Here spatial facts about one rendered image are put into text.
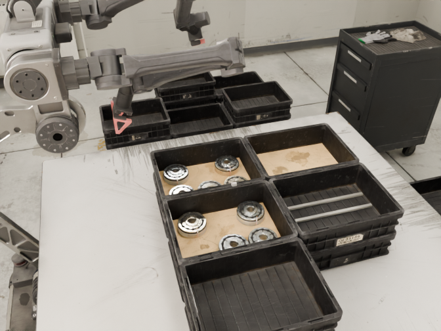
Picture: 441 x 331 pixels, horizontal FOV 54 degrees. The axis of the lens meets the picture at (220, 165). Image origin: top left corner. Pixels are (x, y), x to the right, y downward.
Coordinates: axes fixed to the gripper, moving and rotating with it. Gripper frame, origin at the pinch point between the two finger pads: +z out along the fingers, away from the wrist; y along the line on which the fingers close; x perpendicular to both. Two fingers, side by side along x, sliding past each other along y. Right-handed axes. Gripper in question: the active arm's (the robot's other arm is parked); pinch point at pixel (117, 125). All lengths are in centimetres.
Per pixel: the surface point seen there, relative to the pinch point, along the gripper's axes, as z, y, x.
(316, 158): -7, -11, -85
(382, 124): 2, 66, -187
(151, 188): 31.1, 3.8, -23.1
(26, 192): 124, 104, 25
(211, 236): 14, -43, -33
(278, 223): 2, -46, -54
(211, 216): 13, -33, -35
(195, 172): 12.4, -6.3, -35.5
